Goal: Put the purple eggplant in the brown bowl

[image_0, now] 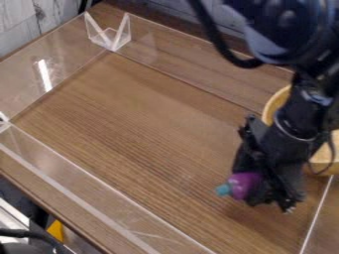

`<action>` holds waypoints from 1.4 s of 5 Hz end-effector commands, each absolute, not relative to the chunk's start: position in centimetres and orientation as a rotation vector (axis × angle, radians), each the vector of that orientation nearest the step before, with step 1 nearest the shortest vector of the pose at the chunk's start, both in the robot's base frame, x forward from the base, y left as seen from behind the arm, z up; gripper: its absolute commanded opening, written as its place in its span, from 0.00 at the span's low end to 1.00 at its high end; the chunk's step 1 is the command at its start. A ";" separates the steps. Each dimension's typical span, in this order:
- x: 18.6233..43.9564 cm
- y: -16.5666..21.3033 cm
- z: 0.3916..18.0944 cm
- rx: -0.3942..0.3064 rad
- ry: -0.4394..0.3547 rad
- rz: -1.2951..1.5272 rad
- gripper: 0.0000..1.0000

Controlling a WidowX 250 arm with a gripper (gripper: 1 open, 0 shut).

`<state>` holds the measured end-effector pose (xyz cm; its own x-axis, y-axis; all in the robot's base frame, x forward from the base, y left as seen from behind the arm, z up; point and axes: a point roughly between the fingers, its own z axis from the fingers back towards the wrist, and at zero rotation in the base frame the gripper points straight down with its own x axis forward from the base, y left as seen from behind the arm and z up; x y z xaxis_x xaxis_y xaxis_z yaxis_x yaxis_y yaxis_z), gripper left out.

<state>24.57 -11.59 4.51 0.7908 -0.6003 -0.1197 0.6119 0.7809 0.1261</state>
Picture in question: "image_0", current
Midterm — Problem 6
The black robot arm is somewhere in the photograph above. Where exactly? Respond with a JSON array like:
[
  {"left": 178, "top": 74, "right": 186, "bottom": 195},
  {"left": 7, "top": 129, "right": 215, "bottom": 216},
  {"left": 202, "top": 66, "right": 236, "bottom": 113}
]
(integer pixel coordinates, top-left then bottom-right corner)
[{"left": 187, "top": 0, "right": 339, "bottom": 213}]

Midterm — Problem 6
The yellow label on device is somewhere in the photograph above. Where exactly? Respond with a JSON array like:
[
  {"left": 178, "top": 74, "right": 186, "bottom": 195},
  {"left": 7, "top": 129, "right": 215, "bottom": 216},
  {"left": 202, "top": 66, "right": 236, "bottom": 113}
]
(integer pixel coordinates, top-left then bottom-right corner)
[{"left": 47, "top": 220, "right": 64, "bottom": 241}]

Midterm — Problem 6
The purple toy eggplant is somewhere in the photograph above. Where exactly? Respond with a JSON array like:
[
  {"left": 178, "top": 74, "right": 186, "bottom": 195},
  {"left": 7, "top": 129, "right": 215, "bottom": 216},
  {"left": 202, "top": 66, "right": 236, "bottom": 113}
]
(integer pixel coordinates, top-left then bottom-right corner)
[{"left": 216, "top": 173, "right": 262, "bottom": 200}]

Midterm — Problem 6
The brown wooden bowl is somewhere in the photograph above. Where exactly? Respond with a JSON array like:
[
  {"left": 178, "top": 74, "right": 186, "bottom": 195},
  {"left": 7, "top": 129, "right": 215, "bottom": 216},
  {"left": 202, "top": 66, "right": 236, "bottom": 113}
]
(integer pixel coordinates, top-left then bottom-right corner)
[{"left": 260, "top": 86, "right": 339, "bottom": 176}]

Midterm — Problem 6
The clear acrylic tray wall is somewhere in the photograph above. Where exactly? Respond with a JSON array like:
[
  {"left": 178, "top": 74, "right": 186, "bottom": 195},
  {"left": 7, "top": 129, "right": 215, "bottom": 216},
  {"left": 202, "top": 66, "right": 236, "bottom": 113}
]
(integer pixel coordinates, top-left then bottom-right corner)
[{"left": 0, "top": 112, "right": 216, "bottom": 254}]

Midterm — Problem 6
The clear acrylic corner bracket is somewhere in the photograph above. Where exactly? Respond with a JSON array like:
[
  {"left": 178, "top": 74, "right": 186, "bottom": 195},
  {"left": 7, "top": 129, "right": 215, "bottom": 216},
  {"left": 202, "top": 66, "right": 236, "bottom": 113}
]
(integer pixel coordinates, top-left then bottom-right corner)
[{"left": 84, "top": 13, "right": 131, "bottom": 53}]

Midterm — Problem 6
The black cable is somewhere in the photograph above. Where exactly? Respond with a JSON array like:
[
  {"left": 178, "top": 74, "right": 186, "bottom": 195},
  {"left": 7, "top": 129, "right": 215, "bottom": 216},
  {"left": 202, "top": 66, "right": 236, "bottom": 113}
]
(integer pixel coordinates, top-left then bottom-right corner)
[{"left": 0, "top": 228, "right": 67, "bottom": 254}]

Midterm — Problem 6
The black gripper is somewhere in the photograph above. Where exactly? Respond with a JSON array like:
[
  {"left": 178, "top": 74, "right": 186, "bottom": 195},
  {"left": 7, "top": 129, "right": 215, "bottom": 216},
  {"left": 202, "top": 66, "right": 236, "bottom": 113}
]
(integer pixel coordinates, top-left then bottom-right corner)
[{"left": 232, "top": 115, "right": 326, "bottom": 213}]

